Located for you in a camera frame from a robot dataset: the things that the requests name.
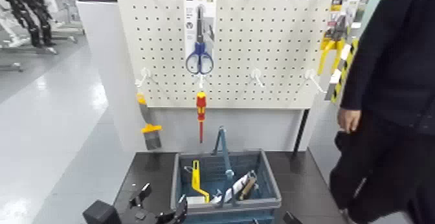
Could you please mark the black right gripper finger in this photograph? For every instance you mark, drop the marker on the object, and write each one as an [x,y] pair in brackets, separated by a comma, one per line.
[255,221]
[292,219]

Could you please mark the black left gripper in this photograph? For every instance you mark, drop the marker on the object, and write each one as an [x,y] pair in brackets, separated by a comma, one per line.
[146,216]

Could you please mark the blue scissors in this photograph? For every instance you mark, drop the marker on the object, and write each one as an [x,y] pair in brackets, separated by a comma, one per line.
[200,48]

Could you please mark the dark sleeved person forearm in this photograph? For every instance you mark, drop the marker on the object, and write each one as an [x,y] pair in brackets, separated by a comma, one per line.
[356,89]

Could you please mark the teal grey folding crate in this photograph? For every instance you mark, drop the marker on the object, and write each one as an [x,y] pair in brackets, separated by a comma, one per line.
[238,203]

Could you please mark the bare person hand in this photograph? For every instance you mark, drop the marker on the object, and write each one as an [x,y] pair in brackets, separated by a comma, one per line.
[348,120]

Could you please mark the white packaged tool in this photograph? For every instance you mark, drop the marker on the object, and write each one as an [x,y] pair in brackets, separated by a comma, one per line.
[234,186]

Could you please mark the yellow grey scraper tool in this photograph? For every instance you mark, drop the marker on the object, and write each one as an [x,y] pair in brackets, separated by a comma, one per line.
[152,138]

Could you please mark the black pegboard stand leg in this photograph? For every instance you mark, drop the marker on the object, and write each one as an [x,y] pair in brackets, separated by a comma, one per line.
[300,130]

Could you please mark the red yellow screwdriver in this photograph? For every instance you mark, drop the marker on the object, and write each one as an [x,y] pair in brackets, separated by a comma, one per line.
[201,103]

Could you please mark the white pegboard hook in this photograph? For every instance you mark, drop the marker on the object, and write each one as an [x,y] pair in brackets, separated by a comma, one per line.
[256,75]
[145,73]
[202,80]
[312,76]

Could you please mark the person in dark clothes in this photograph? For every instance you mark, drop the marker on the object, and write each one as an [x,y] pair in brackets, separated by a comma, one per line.
[401,82]

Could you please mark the yellow pliers in package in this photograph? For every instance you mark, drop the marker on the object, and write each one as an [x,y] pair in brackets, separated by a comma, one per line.
[331,45]

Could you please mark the white pegboard panel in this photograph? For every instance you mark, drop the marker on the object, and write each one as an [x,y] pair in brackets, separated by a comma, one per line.
[272,41]

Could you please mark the white hanging package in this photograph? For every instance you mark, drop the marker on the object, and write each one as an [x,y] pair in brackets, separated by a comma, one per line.
[353,9]

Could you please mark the grey robot on stand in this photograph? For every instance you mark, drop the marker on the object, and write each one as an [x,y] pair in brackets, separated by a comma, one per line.
[68,4]

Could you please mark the black humanoid robot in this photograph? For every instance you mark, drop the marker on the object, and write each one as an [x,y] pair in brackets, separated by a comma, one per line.
[30,11]

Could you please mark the yellow black striped post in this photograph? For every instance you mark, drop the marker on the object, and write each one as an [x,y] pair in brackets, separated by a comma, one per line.
[343,72]

